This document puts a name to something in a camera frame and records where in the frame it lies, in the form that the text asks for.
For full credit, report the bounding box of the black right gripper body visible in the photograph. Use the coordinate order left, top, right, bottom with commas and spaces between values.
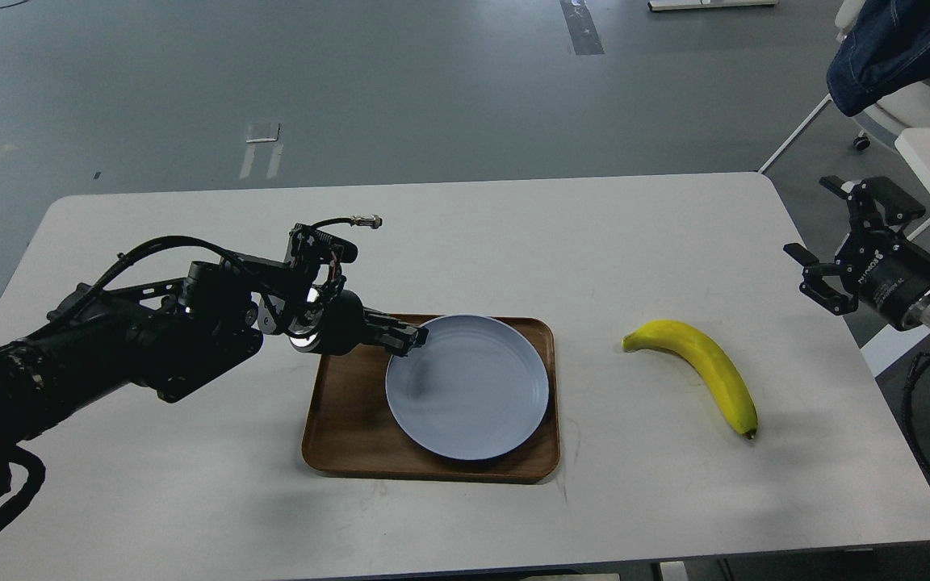
836, 231, 930, 331

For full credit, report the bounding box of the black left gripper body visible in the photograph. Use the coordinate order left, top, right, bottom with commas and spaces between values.
289, 290, 365, 356

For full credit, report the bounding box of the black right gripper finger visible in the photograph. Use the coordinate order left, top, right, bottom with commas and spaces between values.
819, 176, 925, 239
783, 243, 857, 316

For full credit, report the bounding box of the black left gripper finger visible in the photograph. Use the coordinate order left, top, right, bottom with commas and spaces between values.
365, 328, 421, 357
364, 311, 429, 340

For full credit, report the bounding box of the light blue plate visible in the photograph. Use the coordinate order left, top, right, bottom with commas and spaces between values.
385, 314, 552, 461

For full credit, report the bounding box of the yellow banana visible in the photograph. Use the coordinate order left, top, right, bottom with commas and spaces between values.
621, 319, 760, 441

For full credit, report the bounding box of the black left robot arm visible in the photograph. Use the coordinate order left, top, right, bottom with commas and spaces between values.
0, 221, 428, 532

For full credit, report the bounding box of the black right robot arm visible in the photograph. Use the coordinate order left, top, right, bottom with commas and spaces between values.
785, 175, 930, 478

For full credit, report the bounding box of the brown wooden tray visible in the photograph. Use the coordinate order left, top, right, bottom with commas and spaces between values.
300, 314, 560, 484

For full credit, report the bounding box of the white table frame base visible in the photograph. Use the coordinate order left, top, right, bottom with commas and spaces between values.
647, 0, 779, 12

